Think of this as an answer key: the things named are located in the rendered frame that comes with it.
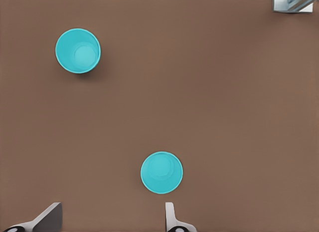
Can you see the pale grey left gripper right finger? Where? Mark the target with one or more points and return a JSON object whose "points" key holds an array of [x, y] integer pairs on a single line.
{"points": [[170, 217]]}

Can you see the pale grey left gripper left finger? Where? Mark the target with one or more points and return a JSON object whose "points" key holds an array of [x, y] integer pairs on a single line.
{"points": [[47, 219]]}

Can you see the turquoise blue bowl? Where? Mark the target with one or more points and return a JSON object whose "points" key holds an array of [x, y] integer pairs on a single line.
{"points": [[161, 172], [78, 51]]}

